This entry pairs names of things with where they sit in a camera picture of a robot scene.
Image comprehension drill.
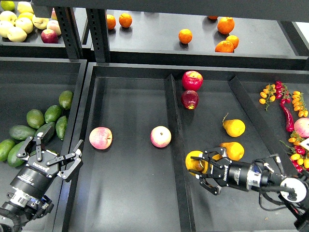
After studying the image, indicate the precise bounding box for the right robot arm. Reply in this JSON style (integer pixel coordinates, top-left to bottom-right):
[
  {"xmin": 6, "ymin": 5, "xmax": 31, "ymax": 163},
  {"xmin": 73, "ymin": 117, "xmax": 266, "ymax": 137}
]
[{"xmin": 185, "ymin": 147, "xmax": 309, "ymax": 232}]

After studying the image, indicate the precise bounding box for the pink apple right edge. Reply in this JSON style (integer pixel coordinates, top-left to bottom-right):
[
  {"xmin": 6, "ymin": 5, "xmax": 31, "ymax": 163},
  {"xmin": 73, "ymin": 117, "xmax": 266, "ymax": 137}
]
[{"xmin": 294, "ymin": 118, "xmax": 309, "ymax": 138}]

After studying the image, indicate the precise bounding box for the orange front right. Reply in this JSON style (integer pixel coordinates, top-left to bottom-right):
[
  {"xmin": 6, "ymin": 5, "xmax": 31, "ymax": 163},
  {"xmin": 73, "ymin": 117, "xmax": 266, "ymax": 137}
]
[{"xmin": 215, "ymin": 40, "xmax": 234, "ymax": 53}]

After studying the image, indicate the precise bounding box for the yellow pear with stem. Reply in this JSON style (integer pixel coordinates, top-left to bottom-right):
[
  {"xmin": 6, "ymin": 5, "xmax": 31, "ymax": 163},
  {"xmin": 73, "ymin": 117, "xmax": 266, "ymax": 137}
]
[{"xmin": 222, "ymin": 113, "xmax": 246, "ymax": 137}]

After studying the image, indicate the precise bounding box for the green avocado bottom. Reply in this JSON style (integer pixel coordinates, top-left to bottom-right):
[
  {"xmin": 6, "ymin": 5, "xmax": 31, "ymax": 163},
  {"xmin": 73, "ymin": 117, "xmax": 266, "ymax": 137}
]
[{"xmin": 7, "ymin": 141, "xmax": 25, "ymax": 168}]

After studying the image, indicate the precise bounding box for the green lime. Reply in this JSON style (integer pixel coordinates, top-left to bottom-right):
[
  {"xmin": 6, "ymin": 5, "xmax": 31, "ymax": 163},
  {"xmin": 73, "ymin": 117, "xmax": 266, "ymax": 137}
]
[{"xmin": 0, "ymin": 0, "xmax": 15, "ymax": 11}]

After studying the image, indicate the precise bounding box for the black centre tray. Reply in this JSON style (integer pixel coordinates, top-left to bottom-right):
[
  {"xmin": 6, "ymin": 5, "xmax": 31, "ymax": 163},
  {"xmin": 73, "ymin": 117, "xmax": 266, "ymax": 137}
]
[{"xmin": 61, "ymin": 63, "xmax": 309, "ymax": 232}]

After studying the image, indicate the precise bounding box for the pink apple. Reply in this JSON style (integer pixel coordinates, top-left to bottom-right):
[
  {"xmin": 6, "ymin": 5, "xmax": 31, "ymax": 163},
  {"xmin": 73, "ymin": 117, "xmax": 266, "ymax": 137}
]
[
  {"xmin": 89, "ymin": 127, "xmax": 112, "ymax": 150},
  {"xmin": 150, "ymin": 126, "xmax": 171, "ymax": 148}
]

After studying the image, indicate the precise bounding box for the dark avocado left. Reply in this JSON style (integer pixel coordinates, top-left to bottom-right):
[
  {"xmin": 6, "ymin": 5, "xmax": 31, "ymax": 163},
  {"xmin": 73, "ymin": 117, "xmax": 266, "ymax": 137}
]
[{"xmin": 9, "ymin": 125, "xmax": 36, "ymax": 141}]

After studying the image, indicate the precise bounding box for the green avocado round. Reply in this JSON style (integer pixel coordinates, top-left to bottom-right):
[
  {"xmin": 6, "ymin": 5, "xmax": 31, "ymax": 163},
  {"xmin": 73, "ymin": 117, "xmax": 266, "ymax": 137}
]
[{"xmin": 26, "ymin": 109, "xmax": 45, "ymax": 129}]

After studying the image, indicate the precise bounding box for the black left tray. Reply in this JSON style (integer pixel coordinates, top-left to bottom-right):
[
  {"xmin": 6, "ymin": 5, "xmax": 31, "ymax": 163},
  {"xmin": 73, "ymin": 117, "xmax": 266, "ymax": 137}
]
[{"xmin": 0, "ymin": 57, "xmax": 87, "ymax": 232}]

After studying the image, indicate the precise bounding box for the pink apple centre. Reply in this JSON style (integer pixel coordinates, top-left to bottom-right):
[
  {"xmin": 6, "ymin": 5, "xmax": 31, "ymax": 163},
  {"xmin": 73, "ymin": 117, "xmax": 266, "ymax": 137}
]
[{"xmin": 150, "ymin": 126, "xmax": 171, "ymax": 148}]

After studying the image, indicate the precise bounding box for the large orange upper right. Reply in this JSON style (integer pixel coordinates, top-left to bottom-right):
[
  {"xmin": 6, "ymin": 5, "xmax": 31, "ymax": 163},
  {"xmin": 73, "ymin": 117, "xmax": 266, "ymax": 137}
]
[{"xmin": 217, "ymin": 17, "xmax": 235, "ymax": 34}]

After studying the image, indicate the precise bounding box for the pink apple left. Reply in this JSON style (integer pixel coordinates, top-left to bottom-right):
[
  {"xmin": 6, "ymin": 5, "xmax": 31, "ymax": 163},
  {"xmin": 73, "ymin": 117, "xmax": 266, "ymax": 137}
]
[{"xmin": 89, "ymin": 127, "xmax": 112, "ymax": 150}]

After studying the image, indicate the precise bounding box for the orange cherry tomato bunch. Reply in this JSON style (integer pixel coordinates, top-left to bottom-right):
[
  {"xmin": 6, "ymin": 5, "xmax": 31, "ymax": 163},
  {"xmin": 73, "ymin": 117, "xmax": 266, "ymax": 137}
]
[{"xmin": 259, "ymin": 84, "xmax": 276, "ymax": 111}]

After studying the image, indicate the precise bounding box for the orange centre shelf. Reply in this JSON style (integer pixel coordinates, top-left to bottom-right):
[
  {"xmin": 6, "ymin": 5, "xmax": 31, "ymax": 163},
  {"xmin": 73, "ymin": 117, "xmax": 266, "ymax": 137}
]
[{"xmin": 178, "ymin": 29, "xmax": 193, "ymax": 44}]

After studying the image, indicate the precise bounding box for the yellow pear brown spot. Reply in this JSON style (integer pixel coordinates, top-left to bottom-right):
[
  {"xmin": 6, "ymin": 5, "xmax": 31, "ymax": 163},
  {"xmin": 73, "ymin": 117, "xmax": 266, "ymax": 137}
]
[{"xmin": 185, "ymin": 150, "xmax": 209, "ymax": 176}]

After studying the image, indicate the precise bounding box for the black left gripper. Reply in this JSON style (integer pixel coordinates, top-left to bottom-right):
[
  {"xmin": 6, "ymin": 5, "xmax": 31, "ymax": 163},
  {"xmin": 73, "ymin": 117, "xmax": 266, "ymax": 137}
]
[{"xmin": 10, "ymin": 135, "xmax": 84, "ymax": 199}]

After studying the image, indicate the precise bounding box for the green avocado by wall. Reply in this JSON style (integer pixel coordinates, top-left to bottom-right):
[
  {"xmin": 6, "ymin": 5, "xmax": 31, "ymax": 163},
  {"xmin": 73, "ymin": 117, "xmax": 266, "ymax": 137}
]
[{"xmin": 56, "ymin": 116, "xmax": 68, "ymax": 140}]

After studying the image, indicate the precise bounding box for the light green avocado edge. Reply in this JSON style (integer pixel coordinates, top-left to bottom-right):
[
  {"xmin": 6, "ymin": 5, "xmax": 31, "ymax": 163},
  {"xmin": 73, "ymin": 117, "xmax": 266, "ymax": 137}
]
[{"xmin": 0, "ymin": 139, "xmax": 15, "ymax": 161}]

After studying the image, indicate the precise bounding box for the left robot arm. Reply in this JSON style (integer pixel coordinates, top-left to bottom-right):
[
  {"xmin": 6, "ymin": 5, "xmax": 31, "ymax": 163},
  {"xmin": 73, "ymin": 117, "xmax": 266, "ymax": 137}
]
[{"xmin": 0, "ymin": 127, "xmax": 84, "ymax": 232}]

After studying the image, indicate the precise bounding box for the green avocado upper middle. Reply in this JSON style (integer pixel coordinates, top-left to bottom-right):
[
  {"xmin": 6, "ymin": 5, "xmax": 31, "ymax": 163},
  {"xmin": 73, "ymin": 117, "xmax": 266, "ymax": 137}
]
[{"xmin": 44, "ymin": 105, "xmax": 63, "ymax": 123}]

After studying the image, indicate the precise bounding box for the dark avocado centre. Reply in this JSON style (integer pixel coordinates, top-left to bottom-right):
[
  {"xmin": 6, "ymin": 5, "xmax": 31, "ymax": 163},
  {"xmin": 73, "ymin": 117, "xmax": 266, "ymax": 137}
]
[{"xmin": 35, "ymin": 122, "xmax": 56, "ymax": 145}]

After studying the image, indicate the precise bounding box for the green avocado top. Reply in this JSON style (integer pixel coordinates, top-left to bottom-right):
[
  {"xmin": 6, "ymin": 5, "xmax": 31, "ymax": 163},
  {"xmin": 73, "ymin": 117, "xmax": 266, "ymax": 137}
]
[{"xmin": 58, "ymin": 90, "xmax": 73, "ymax": 110}]

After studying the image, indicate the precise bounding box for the pale yellow apple front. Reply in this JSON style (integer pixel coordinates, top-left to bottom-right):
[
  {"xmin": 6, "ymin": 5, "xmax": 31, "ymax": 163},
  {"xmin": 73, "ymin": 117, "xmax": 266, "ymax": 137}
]
[{"xmin": 7, "ymin": 27, "xmax": 27, "ymax": 43}]

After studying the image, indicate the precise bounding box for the orange at post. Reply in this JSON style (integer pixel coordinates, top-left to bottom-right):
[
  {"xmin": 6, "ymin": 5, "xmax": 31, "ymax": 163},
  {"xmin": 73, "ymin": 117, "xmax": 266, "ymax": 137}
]
[{"xmin": 106, "ymin": 14, "xmax": 116, "ymax": 30}]

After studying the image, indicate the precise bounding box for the bright red apple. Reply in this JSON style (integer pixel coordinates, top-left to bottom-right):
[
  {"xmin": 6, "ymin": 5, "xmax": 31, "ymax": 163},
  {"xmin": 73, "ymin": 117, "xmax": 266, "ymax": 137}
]
[{"xmin": 182, "ymin": 71, "xmax": 203, "ymax": 91}]

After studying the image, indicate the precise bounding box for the black shelf post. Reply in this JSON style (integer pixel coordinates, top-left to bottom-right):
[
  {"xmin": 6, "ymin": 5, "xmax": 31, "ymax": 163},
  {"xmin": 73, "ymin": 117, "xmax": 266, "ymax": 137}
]
[{"xmin": 86, "ymin": 8, "xmax": 111, "ymax": 63}]

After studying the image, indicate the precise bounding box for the yellow pear middle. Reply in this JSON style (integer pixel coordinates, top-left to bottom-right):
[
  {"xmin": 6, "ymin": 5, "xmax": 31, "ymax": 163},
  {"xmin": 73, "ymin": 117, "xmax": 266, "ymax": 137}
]
[{"xmin": 219, "ymin": 142, "xmax": 245, "ymax": 161}]

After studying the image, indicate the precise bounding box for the black tray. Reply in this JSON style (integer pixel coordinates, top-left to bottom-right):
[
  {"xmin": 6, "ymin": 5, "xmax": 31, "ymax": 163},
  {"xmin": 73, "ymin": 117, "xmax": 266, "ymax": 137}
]
[
  {"xmin": 61, "ymin": 63, "xmax": 309, "ymax": 232},
  {"xmin": 0, "ymin": 57, "xmax": 87, "ymax": 232}
]

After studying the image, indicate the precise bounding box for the yellow cherry tomato bunch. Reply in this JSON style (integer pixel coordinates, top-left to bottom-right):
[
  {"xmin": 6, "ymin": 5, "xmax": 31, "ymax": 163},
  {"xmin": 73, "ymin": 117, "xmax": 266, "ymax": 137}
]
[{"xmin": 292, "ymin": 91, "xmax": 309, "ymax": 117}]

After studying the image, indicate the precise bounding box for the dark green avocado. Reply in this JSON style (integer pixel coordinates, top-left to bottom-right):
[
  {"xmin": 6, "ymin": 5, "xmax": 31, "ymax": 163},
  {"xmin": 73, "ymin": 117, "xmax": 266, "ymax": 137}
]
[{"xmin": 29, "ymin": 150, "xmax": 59, "ymax": 156}]

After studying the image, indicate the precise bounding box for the orange right small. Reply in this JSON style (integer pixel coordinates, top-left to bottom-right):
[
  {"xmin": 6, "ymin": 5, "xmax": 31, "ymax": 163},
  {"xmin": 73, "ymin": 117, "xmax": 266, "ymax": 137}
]
[{"xmin": 226, "ymin": 35, "xmax": 239, "ymax": 49}]

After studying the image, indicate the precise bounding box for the orange under top shelf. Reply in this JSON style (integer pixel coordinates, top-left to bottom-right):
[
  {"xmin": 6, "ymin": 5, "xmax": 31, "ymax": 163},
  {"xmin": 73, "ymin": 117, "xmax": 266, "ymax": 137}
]
[{"xmin": 207, "ymin": 15, "xmax": 218, "ymax": 20}]

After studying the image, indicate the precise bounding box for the mixed cherry tomatoes lower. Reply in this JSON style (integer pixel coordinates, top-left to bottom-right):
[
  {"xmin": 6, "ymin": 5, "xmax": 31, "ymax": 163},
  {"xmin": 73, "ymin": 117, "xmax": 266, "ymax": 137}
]
[{"xmin": 280, "ymin": 131, "xmax": 309, "ymax": 173}]

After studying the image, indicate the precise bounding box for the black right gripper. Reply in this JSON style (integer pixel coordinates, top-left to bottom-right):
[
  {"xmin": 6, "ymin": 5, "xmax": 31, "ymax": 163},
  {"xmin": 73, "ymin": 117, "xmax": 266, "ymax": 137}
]
[{"xmin": 191, "ymin": 147, "xmax": 252, "ymax": 195}]

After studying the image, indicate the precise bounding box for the red cherry tomato bunch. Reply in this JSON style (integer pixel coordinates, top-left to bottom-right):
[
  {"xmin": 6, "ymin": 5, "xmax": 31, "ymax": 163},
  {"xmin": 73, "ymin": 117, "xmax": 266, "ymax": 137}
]
[{"xmin": 275, "ymin": 81, "xmax": 291, "ymax": 104}]

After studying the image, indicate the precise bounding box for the red chili pepper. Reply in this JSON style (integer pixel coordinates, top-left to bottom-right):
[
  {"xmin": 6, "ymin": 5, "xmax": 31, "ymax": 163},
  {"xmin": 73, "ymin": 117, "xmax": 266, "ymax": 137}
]
[{"xmin": 280, "ymin": 99, "xmax": 294, "ymax": 132}]

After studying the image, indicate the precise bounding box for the dark red apple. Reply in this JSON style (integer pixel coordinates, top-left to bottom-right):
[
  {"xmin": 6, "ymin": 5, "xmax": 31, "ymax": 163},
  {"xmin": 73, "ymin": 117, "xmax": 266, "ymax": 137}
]
[{"xmin": 181, "ymin": 90, "xmax": 199, "ymax": 110}]

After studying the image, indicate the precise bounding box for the red apple on shelf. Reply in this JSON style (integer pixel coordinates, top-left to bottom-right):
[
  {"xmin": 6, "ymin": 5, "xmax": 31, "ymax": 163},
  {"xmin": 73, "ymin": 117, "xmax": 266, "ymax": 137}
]
[{"xmin": 41, "ymin": 29, "xmax": 58, "ymax": 44}]

